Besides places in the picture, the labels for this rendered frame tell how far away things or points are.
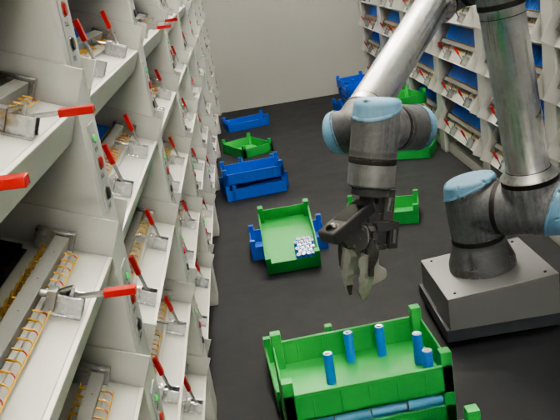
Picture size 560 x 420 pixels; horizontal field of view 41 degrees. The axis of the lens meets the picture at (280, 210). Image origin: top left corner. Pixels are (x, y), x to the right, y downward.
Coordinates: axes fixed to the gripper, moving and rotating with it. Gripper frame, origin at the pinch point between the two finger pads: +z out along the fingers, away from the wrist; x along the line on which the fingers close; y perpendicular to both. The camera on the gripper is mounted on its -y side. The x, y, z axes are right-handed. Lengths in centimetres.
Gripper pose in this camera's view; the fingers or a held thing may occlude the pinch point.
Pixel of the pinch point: (353, 291)
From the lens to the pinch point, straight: 143.7
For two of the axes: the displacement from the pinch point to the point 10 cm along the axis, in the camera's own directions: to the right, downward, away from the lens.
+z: -0.6, 9.9, 1.6
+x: -6.0, -1.6, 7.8
